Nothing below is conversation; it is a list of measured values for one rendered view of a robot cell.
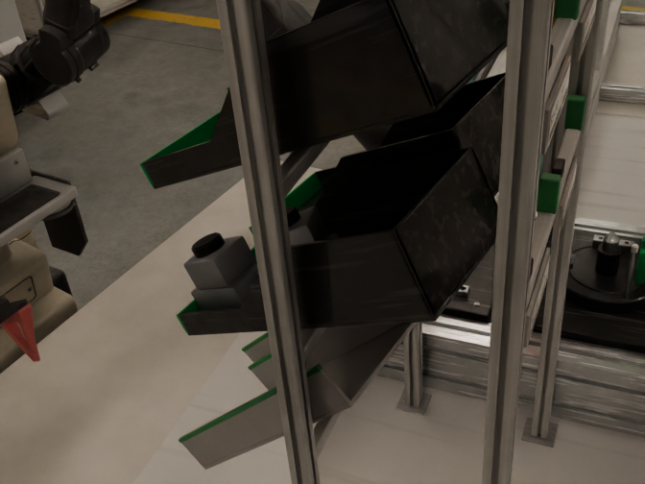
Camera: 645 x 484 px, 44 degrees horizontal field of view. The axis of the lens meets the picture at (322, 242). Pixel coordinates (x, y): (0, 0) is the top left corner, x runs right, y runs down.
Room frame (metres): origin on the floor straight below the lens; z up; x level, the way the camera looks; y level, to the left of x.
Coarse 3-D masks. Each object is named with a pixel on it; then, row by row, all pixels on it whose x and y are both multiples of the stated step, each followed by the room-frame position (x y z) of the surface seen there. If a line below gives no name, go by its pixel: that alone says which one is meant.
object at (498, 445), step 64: (256, 0) 0.47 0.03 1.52; (512, 0) 0.39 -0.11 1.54; (256, 64) 0.46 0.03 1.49; (512, 64) 0.39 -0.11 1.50; (576, 64) 0.68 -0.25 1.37; (256, 128) 0.45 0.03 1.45; (512, 128) 0.39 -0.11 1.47; (256, 192) 0.46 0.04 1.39; (512, 192) 0.39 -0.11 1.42; (576, 192) 0.67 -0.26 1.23; (256, 256) 0.46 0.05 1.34; (512, 256) 0.39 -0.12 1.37; (512, 320) 0.38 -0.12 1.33; (512, 384) 0.38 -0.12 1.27; (512, 448) 0.38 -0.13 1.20
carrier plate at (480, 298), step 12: (492, 252) 0.94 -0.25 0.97; (480, 264) 0.91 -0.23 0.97; (492, 264) 0.91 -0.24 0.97; (480, 276) 0.88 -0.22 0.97; (492, 276) 0.88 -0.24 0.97; (480, 288) 0.86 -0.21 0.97; (492, 288) 0.85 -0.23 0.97; (456, 300) 0.84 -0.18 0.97; (468, 300) 0.83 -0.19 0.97; (480, 300) 0.83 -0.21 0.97; (444, 312) 0.82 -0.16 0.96; (456, 312) 0.82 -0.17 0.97; (468, 312) 0.81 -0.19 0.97; (480, 312) 0.81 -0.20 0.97
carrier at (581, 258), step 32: (576, 256) 0.88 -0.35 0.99; (608, 256) 0.83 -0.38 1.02; (640, 256) 0.81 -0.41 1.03; (544, 288) 0.84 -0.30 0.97; (576, 288) 0.81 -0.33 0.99; (608, 288) 0.81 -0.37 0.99; (640, 288) 0.80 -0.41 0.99; (576, 320) 0.77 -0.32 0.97; (608, 320) 0.77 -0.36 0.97; (640, 320) 0.76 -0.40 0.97
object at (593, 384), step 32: (576, 224) 1.00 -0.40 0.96; (608, 224) 1.00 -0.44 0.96; (448, 320) 0.81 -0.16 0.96; (448, 352) 0.78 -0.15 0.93; (480, 352) 0.75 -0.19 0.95; (576, 352) 0.73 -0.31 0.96; (608, 352) 0.72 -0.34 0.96; (640, 352) 0.71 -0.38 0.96; (448, 384) 0.77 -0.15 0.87; (480, 384) 0.76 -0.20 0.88; (576, 384) 0.70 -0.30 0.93; (608, 384) 0.69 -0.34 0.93; (640, 384) 0.67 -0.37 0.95; (576, 416) 0.70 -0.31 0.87; (608, 416) 0.68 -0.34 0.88; (640, 416) 0.67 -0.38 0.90
